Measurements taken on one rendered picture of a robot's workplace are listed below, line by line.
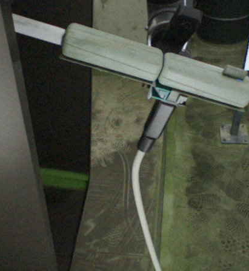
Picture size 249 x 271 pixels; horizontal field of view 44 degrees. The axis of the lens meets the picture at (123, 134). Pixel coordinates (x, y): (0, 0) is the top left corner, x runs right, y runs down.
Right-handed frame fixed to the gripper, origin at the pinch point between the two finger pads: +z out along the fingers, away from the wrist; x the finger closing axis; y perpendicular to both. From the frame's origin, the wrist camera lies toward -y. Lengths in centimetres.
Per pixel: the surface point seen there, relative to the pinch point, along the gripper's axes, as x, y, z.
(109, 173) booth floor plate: -14, 142, -89
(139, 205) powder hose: -5.2, 33.5, 1.2
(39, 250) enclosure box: 15, 52, 9
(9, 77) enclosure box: 23.3, -1.8, 10.0
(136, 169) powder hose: -0.8, 22.5, -0.5
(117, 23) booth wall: 6, 94, -212
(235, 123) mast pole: -93, 98, -126
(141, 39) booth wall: -18, 102, -211
